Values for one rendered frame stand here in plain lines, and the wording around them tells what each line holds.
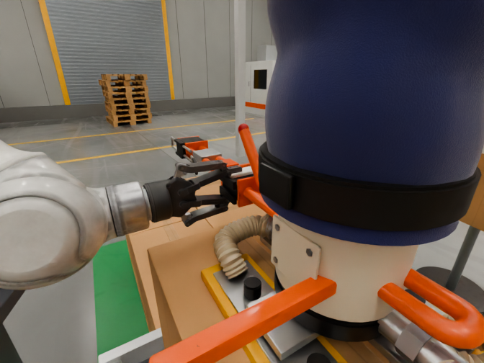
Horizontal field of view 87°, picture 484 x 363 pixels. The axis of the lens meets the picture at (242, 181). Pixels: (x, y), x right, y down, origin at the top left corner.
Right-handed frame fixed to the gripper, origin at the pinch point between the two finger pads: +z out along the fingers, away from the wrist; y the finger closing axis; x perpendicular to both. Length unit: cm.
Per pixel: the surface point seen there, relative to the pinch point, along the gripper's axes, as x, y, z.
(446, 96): 35.8, -20.3, -3.9
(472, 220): 9, 44, 121
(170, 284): 8.3, 12.5, -19.7
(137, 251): -62, 53, -20
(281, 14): 23.8, -26.6, -9.4
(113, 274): -122, 107, -36
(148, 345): -10, 47, -25
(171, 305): 12.8, 12.6, -20.8
